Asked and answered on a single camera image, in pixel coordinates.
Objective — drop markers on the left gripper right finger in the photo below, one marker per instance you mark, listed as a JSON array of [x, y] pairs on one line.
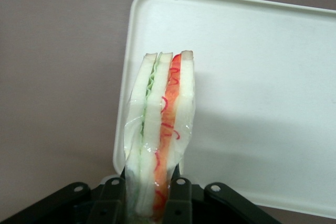
[[183, 203]]

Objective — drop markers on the cream plastic tray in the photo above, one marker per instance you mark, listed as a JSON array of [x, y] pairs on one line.
[[262, 77]]

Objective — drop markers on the triangle sandwich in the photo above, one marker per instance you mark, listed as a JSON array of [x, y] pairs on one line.
[[155, 119]]

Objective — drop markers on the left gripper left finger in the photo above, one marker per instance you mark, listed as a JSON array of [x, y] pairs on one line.
[[105, 203]]

